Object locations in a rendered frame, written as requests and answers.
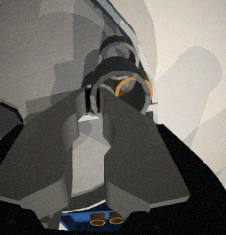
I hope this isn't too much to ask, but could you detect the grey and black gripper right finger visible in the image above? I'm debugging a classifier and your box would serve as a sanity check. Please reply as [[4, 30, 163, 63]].
[[97, 87, 226, 235]]

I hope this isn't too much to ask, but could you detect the grey metal ring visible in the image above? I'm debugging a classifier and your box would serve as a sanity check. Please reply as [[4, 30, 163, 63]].
[[81, 71, 115, 117], [98, 35, 139, 80], [90, 56, 151, 119]]

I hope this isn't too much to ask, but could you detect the bronze bushing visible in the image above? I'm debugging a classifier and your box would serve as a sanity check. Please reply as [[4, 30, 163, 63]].
[[90, 213, 105, 226], [113, 68, 153, 99], [109, 211, 123, 224]]

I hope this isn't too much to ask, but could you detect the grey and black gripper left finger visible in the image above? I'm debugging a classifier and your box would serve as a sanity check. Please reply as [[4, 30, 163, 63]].
[[0, 87, 91, 230]]

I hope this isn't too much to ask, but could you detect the blue open crate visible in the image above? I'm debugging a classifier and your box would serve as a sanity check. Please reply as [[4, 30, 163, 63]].
[[60, 202, 123, 231]]

